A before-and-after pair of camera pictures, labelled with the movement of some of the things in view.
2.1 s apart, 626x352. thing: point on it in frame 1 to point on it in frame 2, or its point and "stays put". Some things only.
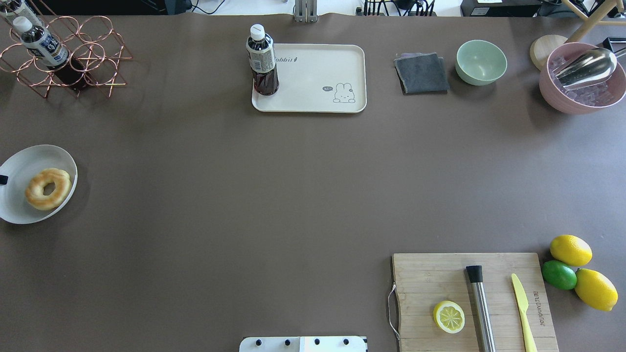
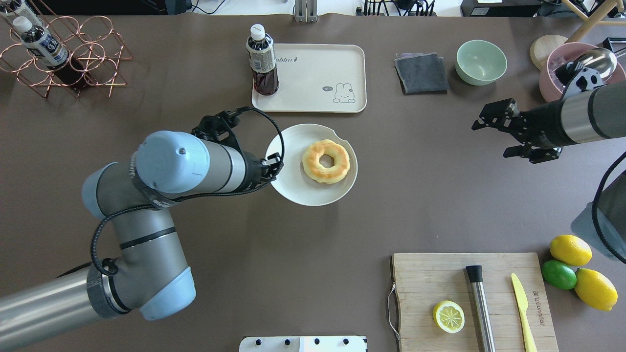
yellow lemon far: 570,250 stays put
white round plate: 41,179 to 293,182
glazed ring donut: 34,195 to 313,168
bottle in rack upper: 46,49 stays put
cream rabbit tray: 317,78 stays put
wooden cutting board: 423,280 stays put
